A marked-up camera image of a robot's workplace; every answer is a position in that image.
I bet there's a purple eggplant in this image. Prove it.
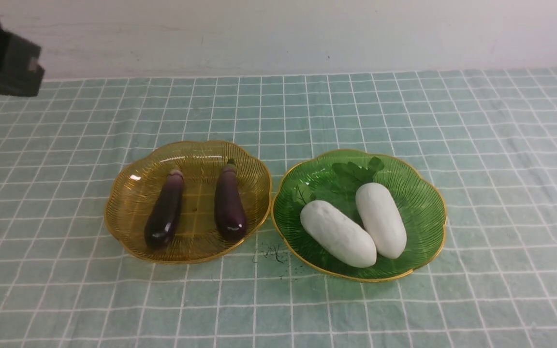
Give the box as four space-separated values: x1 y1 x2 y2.
144 168 184 250
214 158 248 242

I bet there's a purple eggplant front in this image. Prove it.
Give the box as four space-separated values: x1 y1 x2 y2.
214 158 248 242

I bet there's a white radish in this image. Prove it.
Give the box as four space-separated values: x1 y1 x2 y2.
332 157 407 260
293 184 377 268

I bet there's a yellow glass plate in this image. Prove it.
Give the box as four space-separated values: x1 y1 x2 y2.
104 140 272 264

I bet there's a green glass plate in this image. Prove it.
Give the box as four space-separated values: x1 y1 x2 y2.
271 148 447 283

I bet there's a green checkered tablecloth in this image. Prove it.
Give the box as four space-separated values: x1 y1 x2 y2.
0 68 557 348

